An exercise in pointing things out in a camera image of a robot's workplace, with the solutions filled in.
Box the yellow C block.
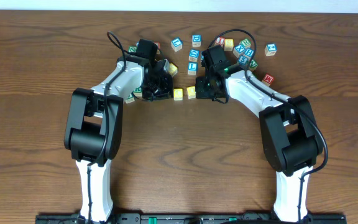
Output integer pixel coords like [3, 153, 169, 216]
[173, 88, 183, 101]

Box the yellow O block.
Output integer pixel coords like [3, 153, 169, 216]
[186, 86, 196, 100]

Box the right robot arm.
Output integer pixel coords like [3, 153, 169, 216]
[195, 65, 328, 222]

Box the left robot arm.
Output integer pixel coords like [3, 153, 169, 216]
[64, 55, 173, 223]

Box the yellow S block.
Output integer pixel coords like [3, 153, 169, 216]
[168, 63, 178, 77]

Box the green R block left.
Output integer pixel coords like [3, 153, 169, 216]
[133, 88, 142, 98]

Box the green r block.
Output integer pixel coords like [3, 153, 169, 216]
[239, 39, 252, 49]
[133, 88, 142, 98]

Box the blue L block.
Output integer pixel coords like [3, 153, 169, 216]
[187, 62, 198, 75]

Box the green 4 block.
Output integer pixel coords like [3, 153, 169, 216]
[125, 95, 135, 104]

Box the blue 5 block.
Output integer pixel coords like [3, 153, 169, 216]
[237, 55, 249, 65]

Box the red A block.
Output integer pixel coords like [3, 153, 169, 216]
[154, 42, 160, 54]

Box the green Z block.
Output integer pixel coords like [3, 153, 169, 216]
[128, 46, 137, 53]

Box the blue X block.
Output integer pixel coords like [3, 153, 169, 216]
[233, 44, 246, 58]

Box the green N block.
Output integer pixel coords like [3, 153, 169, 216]
[249, 60, 258, 72]

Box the blue U block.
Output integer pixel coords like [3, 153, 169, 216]
[171, 37, 183, 52]

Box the plain yellow block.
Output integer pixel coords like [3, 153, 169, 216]
[223, 39, 234, 52]

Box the red I block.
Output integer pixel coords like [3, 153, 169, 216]
[214, 37, 225, 47]

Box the blue H block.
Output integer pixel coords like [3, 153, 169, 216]
[243, 48, 255, 59]

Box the blue D block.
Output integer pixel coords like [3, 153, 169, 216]
[191, 34, 202, 47]

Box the green R block right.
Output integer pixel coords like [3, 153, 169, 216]
[239, 39, 252, 49]

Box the red M block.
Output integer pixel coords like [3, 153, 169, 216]
[262, 73, 275, 86]

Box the blue 2 block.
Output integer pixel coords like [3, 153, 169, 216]
[264, 43, 277, 57]

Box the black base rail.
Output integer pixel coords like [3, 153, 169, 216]
[35, 211, 347, 224]

